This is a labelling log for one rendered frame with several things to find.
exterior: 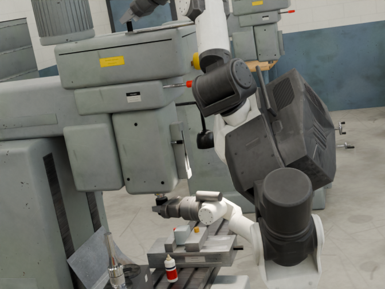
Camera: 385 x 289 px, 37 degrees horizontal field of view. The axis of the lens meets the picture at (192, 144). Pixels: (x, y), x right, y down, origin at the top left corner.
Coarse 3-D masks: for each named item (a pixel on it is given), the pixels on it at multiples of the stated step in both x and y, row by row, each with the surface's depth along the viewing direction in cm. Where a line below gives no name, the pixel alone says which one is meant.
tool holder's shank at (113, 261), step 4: (108, 232) 182; (104, 236) 180; (108, 236) 180; (108, 240) 180; (112, 240) 181; (108, 244) 181; (112, 244) 181; (108, 248) 181; (112, 248) 181; (108, 252) 182; (112, 252) 181; (112, 256) 182; (116, 256) 183; (112, 260) 182; (116, 260) 182; (112, 264) 182; (116, 264) 183
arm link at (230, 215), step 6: (228, 204) 207; (234, 204) 207; (228, 210) 208; (234, 210) 205; (240, 210) 205; (222, 216) 210; (228, 216) 208; (234, 216) 201; (240, 216) 201; (234, 222) 200; (228, 228) 202
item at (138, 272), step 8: (128, 264) 199; (136, 264) 198; (128, 272) 193; (136, 272) 192; (144, 272) 194; (128, 280) 187; (136, 280) 189; (144, 280) 193; (104, 288) 187; (112, 288) 184; (120, 288) 183; (128, 288) 183; (136, 288) 184; (144, 288) 192; (152, 288) 201
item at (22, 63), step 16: (0, 32) 696; (16, 32) 726; (0, 48) 694; (16, 48) 726; (32, 48) 757; (0, 64) 692; (16, 64) 722; (32, 64) 755; (0, 80) 689; (16, 80) 719
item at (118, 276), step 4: (108, 272) 183; (112, 272) 182; (116, 272) 182; (120, 272) 183; (112, 276) 182; (116, 276) 182; (120, 276) 183; (112, 280) 183; (116, 280) 182; (120, 280) 183; (124, 280) 185; (112, 284) 183; (116, 284) 183; (120, 284) 183; (124, 284) 184
